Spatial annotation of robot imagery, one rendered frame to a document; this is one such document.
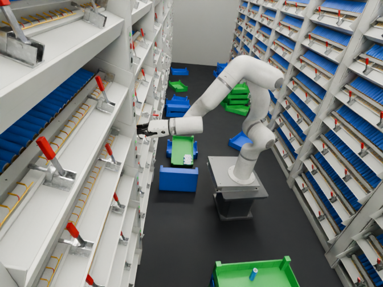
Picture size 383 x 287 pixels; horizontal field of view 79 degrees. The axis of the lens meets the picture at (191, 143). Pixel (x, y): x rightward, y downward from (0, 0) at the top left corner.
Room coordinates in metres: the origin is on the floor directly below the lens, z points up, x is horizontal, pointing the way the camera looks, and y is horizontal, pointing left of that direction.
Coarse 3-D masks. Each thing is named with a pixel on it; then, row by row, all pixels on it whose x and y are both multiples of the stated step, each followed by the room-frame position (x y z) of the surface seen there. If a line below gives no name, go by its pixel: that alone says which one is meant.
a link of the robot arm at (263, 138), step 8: (256, 128) 1.19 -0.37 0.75; (264, 128) 1.18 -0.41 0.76; (248, 136) 1.20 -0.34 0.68; (256, 136) 1.15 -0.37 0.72; (264, 136) 1.13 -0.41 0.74; (272, 136) 1.14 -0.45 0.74; (248, 144) 1.24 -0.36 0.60; (256, 144) 1.13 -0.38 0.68; (264, 144) 1.11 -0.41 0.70; (272, 144) 1.13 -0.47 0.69; (240, 152) 1.23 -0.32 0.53; (248, 152) 1.17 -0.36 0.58; (256, 152) 1.16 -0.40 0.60; (248, 160) 1.17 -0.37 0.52
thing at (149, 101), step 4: (148, 96) 1.40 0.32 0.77; (148, 100) 1.40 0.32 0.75; (152, 100) 1.40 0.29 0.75; (148, 104) 1.39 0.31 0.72; (152, 104) 1.40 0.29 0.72; (144, 108) 1.32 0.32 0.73; (148, 108) 1.34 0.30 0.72; (148, 112) 1.29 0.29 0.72; (140, 120) 1.16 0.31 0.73; (144, 120) 1.18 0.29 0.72; (148, 120) 1.20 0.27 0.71; (140, 136) 1.01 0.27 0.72; (144, 136) 1.02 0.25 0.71; (140, 144) 0.94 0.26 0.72; (140, 148) 0.91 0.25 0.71; (140, 152) 0.88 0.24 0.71; (140, 156) 0.80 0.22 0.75
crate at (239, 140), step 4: (236, 136) 2.22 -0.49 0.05; (240, 136) 2.30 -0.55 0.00; (244, 136) 2.31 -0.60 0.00; (232, 140) 2.15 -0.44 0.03; (236, 140) 2.20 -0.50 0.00; (240, 140) 2.21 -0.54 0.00; (244, 140) 2.22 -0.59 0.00; (248, 140) 2.23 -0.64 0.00; (228, 144) 2.09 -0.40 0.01; (232, 144) 2.06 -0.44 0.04; (236, 144) 2.12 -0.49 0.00; (240, 144) 2.13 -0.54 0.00; (236, 148) 2.03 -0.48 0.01; (240, 148) 2.01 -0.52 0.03
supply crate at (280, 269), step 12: (216, 264) 0.46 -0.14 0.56; (228, 264) 0.48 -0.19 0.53; (240, 264) 0.49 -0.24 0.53; (252, 264) 0.50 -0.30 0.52; (264, 264) 0.51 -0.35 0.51; (276, 264) 0.52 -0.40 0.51; (288, 264) 0.51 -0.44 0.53; (216, 276) 0.43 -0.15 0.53; (228, 276) 0.46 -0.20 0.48; (240, 276) 0.46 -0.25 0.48; (264, 276) 0.48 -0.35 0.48; (276, 276) 0.48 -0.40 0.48; (288, 276) 0.48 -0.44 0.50
